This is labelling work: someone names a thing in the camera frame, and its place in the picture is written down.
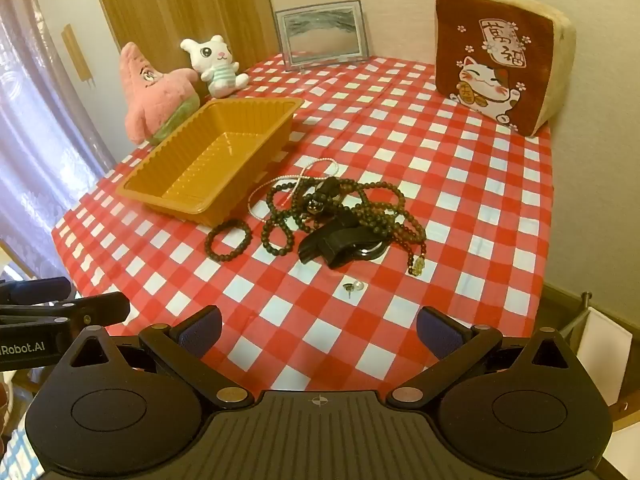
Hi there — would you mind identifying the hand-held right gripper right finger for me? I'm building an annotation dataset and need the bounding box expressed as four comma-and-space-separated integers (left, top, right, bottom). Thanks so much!
387, 305, 573, 409

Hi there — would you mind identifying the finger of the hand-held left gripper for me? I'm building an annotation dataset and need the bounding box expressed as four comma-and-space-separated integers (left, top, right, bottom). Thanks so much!
0, 276, 74, 307
0, 291, 132, 332

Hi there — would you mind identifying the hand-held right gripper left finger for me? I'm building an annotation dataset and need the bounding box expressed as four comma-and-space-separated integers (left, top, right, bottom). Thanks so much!
70, 305, 256, 409

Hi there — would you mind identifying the small dark bead bracelet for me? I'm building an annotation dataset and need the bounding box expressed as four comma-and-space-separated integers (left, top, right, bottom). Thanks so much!
204, 219, 252, 263

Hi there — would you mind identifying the dark green bead necklace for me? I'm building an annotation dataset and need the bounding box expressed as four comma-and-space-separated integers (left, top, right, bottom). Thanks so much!
259, 177, 312, 257

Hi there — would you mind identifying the long brown bead necklace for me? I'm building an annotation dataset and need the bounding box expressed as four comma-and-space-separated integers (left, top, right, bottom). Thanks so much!
300, 177, 429, 277

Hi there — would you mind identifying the black wrist watch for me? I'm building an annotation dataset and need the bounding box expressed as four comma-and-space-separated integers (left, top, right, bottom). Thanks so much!
297, 220, 389, 269

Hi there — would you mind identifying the orange plastic tray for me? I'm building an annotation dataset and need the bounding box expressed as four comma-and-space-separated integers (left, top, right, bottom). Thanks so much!
116, 97, 306, 227

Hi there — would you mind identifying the white pearl necklace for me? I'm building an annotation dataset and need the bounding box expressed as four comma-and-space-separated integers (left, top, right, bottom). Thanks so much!
247, 157, 342, 222

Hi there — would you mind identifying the red white checkered tablecloth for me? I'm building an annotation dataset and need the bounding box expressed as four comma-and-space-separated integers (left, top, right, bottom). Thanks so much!
50, 52, 556, 393

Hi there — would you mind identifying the sheer patterned curtain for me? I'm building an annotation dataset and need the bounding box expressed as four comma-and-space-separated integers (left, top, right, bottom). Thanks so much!
0, 0, 118, 266

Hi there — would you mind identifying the white board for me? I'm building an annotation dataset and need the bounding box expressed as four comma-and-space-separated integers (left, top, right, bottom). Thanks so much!
570, 305, 640, 411

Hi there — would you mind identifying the pink starfish plush toy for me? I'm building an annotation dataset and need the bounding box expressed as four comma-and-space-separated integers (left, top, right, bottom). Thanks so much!
119, 41, 203, 145

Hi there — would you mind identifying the white bunny plush toy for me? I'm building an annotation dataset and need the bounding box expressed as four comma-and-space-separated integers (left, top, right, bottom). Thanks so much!
180, 35, 251, 99

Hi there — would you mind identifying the brown lucky cat cushion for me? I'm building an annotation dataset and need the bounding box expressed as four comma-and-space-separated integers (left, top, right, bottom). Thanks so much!
434, 0, 578, 138

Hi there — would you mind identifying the wooden door panel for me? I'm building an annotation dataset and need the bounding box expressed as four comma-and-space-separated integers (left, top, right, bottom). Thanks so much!
87, 0, 281, 96

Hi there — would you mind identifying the wooden wall strip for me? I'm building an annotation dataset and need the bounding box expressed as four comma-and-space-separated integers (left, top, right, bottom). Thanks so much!
61, 24, 96, 86

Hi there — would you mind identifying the silver picture frame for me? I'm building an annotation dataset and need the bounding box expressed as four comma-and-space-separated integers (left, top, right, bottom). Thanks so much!
275, 0, 371, 68

